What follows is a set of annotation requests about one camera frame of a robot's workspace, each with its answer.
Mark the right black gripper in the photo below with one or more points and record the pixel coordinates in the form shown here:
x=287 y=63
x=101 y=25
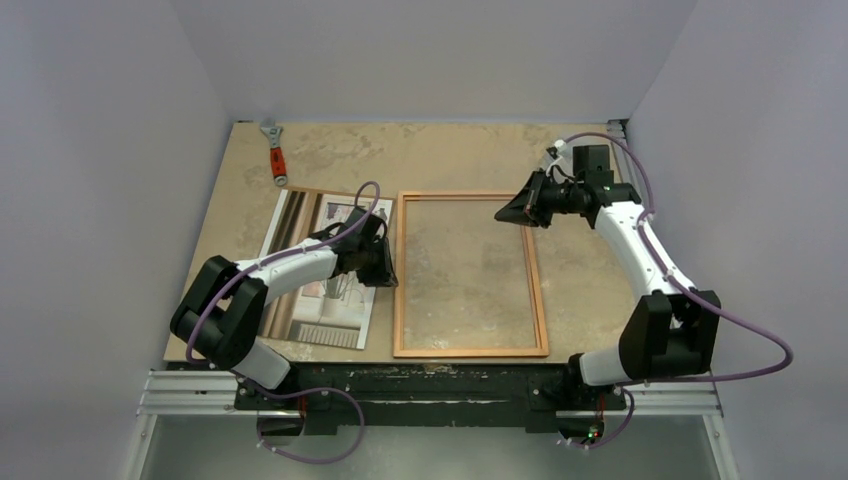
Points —
x=536 y=198

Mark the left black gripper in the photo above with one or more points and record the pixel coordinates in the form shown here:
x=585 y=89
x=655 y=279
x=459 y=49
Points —
x=383 y=276

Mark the copper wooden picture frame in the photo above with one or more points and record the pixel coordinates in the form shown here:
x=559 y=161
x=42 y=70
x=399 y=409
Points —
x=404 y=278

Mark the plant photo print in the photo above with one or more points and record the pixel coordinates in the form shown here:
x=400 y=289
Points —
x=334 y=312

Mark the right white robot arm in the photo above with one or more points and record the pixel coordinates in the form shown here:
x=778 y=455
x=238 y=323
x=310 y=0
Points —
x=669 y=333

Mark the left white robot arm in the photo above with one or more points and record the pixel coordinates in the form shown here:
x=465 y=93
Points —
x=219 y=316

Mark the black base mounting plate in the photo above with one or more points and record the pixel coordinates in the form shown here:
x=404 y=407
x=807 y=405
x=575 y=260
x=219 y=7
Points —
x=537 y=397

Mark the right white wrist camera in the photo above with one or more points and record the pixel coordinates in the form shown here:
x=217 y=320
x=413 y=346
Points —
x=560 y=151

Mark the red handled adjustable wrench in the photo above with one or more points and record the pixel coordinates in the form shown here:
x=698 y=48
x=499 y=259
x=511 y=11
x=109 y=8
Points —
x=273 y=133

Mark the aluminium rail frame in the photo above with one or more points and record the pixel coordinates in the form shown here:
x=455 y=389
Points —
x=184 y=390

